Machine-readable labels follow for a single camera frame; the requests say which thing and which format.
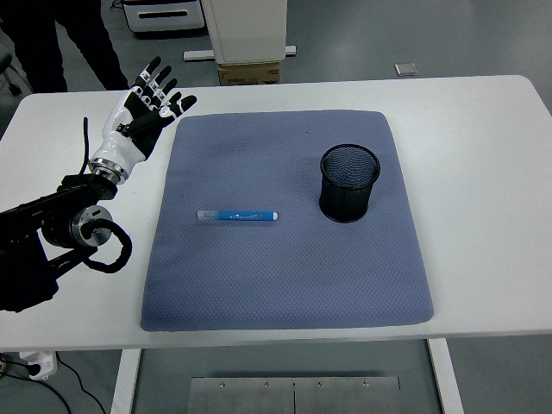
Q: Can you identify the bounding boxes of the blue-grey textured mat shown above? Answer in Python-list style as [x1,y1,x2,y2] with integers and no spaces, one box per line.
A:
[140,110,435,333]

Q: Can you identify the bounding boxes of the white power strip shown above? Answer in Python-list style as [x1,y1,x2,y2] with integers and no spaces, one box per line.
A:
[19,351,59,381]

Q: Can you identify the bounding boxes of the white stand base bar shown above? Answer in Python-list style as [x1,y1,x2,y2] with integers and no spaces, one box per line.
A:
[183,44,298,62]

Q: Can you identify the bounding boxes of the blue marker pen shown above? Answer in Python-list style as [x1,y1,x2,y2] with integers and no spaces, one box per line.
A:
[197,209,279,223]

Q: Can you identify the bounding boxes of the black mesh pen holder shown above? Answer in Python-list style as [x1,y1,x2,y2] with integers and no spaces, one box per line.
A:
[318,143,382,224]

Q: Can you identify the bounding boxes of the white cabinet with dark slot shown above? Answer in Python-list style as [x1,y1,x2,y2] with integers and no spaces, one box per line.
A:
[122,0,206,34]

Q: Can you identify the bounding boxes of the white table leg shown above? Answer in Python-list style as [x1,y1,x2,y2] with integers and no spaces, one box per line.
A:
[110,348,142,414]
[426,338,466,414]

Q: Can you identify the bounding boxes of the brown cardboard box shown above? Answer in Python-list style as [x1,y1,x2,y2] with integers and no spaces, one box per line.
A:
[216,61,281,86]

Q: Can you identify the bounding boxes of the black floor cable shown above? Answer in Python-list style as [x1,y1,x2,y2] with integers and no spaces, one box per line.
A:
[0,373,71,414]
[54,357,108,414]

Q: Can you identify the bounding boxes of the person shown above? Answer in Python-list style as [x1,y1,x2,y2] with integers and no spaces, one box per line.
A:
[0,0,129,94]

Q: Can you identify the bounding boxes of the white upright stand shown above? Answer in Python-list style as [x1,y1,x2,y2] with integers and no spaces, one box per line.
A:
[201,0,289,65]

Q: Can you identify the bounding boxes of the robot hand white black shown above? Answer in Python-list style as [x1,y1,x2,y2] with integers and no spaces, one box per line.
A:
[89,55,198,173]

